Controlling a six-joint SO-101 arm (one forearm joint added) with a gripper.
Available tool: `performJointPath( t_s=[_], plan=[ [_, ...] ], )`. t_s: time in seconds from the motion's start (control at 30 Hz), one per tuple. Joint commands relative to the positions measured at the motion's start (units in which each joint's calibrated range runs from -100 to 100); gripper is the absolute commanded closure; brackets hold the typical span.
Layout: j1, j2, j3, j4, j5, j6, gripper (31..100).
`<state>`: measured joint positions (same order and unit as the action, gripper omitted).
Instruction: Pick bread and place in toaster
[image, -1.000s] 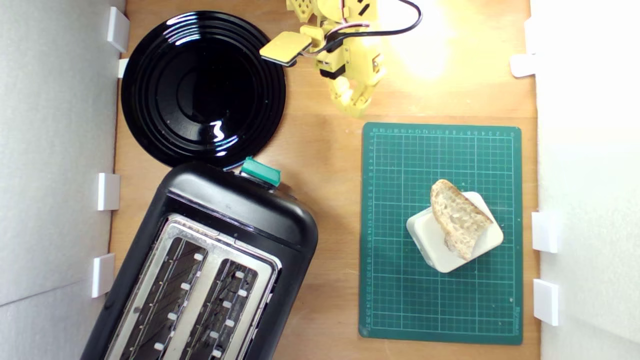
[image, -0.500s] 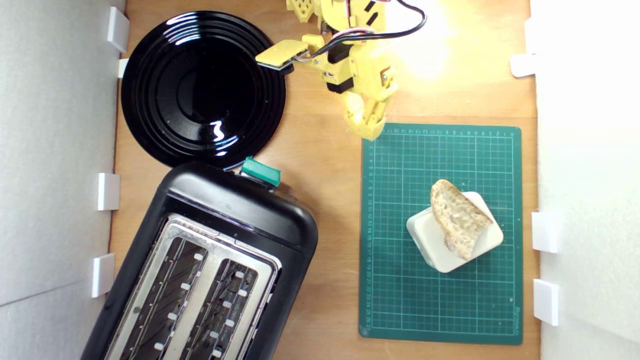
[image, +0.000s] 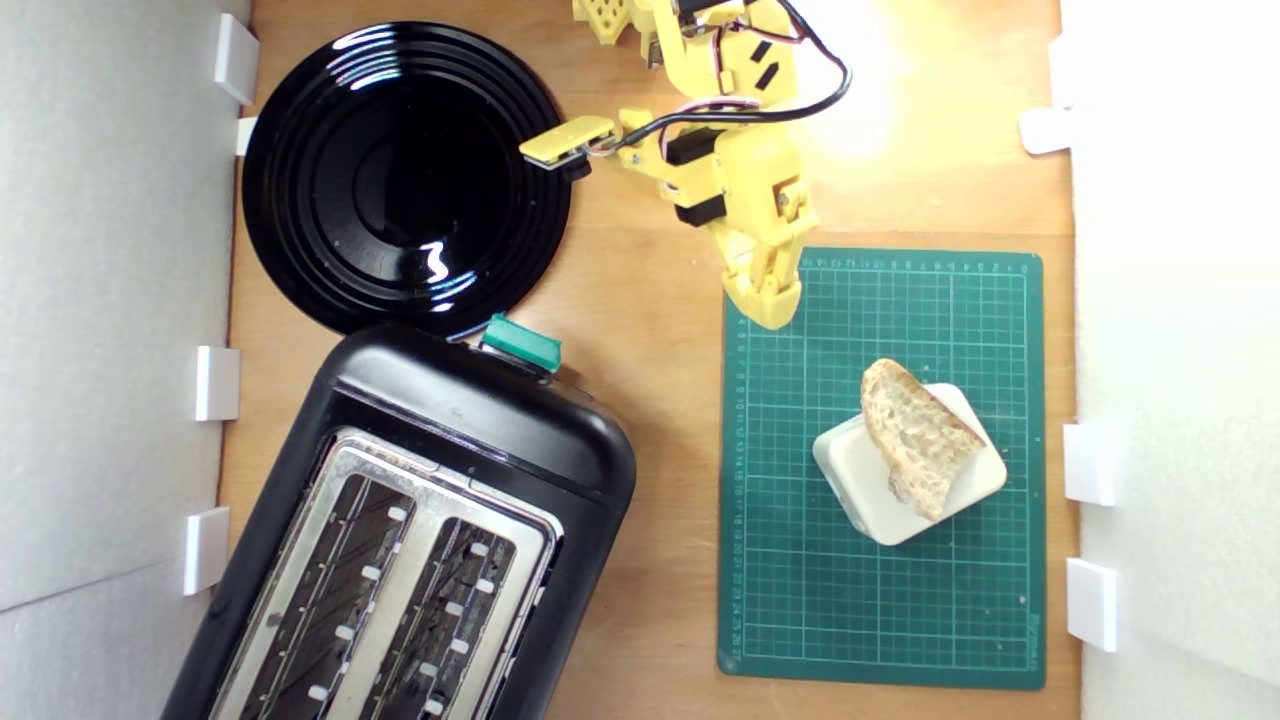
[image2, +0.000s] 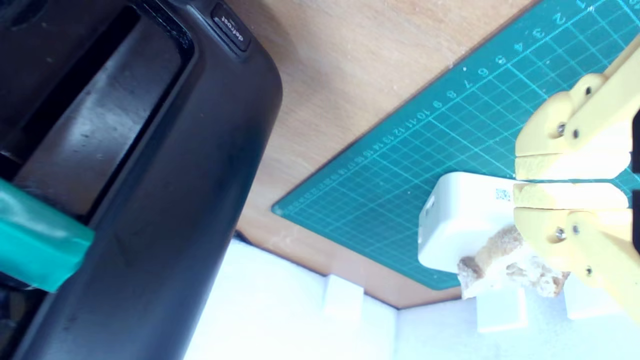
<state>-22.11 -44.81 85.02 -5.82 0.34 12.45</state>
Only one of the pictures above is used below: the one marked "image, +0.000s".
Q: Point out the black round plate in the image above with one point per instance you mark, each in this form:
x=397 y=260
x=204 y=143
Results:
x=400 y=180

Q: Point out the green toaster lever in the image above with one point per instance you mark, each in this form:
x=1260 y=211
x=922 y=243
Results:
x=522 y=342

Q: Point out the green cutting mat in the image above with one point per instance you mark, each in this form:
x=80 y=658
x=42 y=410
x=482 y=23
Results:
x=800 y=600

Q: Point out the white wall clip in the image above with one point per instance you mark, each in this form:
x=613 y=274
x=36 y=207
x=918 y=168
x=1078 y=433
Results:
x=207 y=550
x=237 y=58
x=1090 y=463
x=1092 y=603
x=217 y=383
x=246 y=135
x=1045 y=130

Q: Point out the white block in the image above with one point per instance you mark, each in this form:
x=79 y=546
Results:
x=860 y=490

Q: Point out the yellow wrist camera box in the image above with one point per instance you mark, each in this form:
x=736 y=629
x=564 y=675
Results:
x=565 y=137

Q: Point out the black two-slot toaster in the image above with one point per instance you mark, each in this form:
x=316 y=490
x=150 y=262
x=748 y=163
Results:
x=480 y=430

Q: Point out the brown bread slice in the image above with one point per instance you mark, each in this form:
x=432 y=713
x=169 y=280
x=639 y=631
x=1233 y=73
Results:
x=915 y=430

